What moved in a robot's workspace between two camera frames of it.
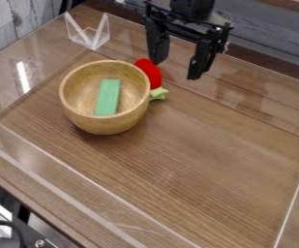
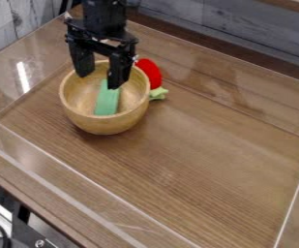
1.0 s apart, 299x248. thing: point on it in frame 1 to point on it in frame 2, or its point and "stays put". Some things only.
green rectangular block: [107, 97] stays put
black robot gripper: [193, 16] to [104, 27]
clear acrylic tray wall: [79, 207] stays put
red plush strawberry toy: [153, 77] stays put
